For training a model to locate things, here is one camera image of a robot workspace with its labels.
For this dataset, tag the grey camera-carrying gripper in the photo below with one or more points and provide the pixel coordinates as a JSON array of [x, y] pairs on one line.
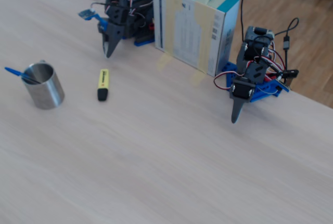
[[114, 35]]

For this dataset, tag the camera-less gripper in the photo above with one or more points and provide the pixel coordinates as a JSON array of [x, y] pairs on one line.
[[241, 91]]

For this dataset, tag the yellow highlighter with black cap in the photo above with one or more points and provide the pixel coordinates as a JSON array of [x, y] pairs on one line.
[[103, 81]]

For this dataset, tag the silver metal cup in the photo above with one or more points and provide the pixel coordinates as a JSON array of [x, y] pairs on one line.
[[46, 91]]

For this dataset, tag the blue ballpoint pen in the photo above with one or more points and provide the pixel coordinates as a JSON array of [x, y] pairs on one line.
[[13, 71]]

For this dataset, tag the beige motor controller board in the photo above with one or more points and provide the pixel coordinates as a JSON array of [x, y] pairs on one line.
[[286, 82]]

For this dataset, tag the yellow masking tape strip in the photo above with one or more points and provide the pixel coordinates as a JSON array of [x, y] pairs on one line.
[[173, 26], [204, 39]]

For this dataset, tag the white teal cardboard box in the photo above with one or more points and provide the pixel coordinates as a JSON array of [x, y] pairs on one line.
[[187, 31]]

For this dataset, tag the perforated blue base plate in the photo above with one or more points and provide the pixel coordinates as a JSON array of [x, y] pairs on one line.
[[265, 90]]

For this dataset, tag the small blue base plate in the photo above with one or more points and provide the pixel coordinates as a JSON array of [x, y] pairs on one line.
[[143, 43]]

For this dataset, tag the wrist camera board blue mount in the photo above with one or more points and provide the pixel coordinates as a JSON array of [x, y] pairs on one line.
[[87, 14]]

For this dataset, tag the grey camera-less robot arm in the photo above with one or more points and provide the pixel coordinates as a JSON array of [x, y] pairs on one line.
[[256, 52]]

